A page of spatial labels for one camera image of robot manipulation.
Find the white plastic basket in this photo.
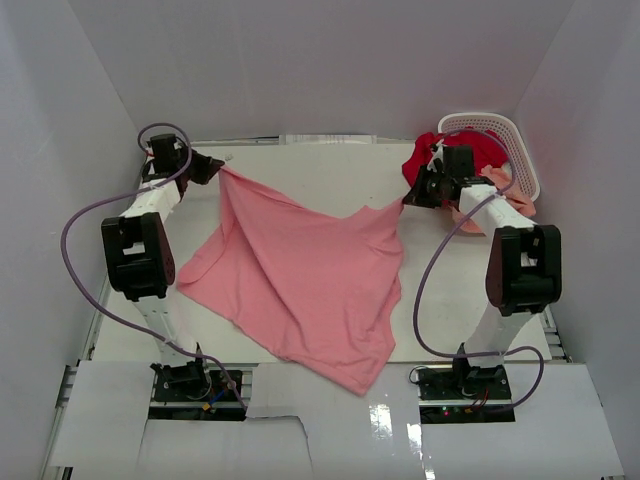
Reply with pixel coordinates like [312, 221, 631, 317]
[437, 112, 540, 202]

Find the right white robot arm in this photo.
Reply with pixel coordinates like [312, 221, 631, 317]
[403, 144, 562, 401]

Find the red t shirt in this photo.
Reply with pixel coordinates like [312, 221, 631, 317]
[402, 130, 510, 187]

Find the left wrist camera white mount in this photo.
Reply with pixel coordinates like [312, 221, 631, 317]
[145, 140, 182, 161]

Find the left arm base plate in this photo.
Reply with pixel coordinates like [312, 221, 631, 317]
[148, 362, 251, 422]

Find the pink t shirt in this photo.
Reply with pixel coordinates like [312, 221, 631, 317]
[177, 168, 404, 396]

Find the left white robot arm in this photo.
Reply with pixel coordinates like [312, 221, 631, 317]
[101, 133, 224, 400]

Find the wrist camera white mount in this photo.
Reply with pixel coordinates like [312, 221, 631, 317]
[145, 140, 182, 161]
[427, 140, 446, 173]

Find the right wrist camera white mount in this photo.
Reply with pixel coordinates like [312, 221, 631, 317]
[427, 140, 446, 173]

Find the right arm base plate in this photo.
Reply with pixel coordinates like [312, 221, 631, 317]
[408, 365, 515, 425]

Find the peach t shirt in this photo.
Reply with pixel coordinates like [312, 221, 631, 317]
[450, 166, 535, 237]

